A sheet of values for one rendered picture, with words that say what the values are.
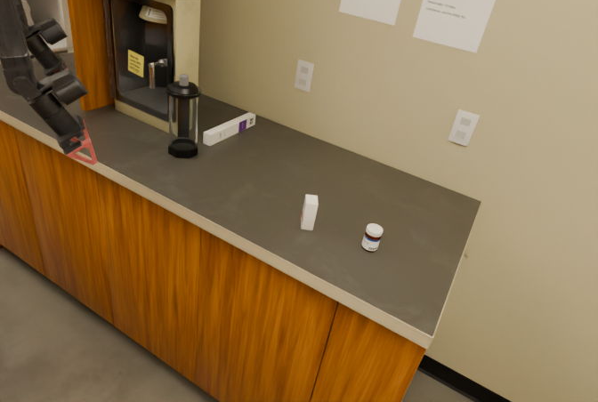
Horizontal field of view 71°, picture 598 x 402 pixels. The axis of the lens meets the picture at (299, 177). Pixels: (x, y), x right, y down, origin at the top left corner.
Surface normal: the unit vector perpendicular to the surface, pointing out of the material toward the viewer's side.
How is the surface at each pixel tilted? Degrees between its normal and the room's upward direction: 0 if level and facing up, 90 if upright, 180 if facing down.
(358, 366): 90
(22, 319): 0
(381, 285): 0
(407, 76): 90
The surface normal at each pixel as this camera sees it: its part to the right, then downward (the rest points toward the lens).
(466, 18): -0.50, 0.38
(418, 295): 0.15, -0.84
